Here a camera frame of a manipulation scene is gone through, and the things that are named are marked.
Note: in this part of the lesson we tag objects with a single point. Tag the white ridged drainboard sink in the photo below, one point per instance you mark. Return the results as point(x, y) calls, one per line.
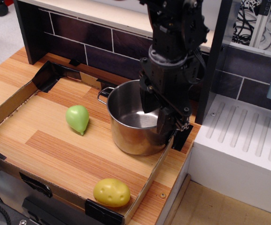
point(232, 152)

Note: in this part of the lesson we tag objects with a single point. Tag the aluminium frame post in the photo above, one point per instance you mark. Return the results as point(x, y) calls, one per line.
point(263, 17)

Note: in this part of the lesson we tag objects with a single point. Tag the yellow plastic potato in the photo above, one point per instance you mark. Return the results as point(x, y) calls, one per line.
point(112, 192)

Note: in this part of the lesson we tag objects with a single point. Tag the stainless steel pot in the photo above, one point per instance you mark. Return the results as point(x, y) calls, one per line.
point(133, 131)

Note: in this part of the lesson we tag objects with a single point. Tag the green plastic pear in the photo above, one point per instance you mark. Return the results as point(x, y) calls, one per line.
point(77, 117)

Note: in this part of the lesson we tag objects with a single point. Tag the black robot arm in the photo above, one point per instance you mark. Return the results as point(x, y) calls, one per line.
point(174, 62)

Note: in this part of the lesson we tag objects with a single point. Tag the dark tiled backsplash shelf unit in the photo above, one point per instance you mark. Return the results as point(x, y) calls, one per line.
point(111, 40)

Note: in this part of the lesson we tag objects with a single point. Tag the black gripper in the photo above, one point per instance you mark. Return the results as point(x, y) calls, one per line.
point(165, 89)

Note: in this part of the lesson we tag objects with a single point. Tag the cardboard fence with black tape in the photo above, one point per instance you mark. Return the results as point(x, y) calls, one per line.
point(48, 170)

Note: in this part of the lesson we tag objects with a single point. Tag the black chair caster wheel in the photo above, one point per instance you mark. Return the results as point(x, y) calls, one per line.
point(3, 8)

